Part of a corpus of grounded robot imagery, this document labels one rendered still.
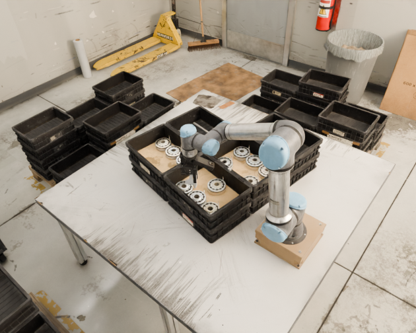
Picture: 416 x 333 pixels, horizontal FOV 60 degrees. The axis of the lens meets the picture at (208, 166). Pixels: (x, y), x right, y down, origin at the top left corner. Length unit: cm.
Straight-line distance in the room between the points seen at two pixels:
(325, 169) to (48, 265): 207
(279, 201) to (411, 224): 187
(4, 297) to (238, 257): 127
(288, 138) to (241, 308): 81
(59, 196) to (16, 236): 98
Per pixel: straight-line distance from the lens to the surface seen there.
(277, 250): 188
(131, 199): 221
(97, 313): 265
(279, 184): 147
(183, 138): 167
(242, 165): 216
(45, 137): 318
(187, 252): 192
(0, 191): 374
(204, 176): 209
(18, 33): 479
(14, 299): 230
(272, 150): 135
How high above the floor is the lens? 227
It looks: 42 degrees down
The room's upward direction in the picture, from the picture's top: 3 degrees counter-clockwise
